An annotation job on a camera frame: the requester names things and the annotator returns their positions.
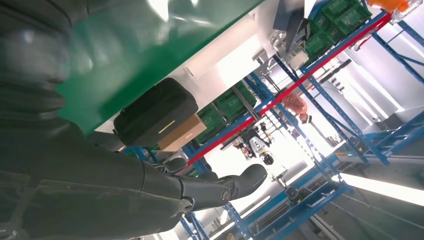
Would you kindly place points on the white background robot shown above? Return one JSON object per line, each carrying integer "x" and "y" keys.
{"x": 258, "y": 145}

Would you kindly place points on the brown cardboard box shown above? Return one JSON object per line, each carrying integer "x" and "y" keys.
{"x": 180, "y": 134}

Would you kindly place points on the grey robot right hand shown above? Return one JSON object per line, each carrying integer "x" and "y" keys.
{"x": 82, "y": 192}

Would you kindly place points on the blue metal rack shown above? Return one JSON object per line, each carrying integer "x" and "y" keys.
{"x": 391, "y": 136}
{"x": 288, "y": 91}
{"x": 298, "y": 208}

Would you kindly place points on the white table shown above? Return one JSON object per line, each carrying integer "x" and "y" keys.
{"x": 218, "y": 82}

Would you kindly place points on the black zip case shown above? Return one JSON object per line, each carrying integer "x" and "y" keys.
{"x": 152, "y": 112}

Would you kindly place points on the person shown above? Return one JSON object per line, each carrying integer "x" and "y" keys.
{"x": 294, "y": 104}

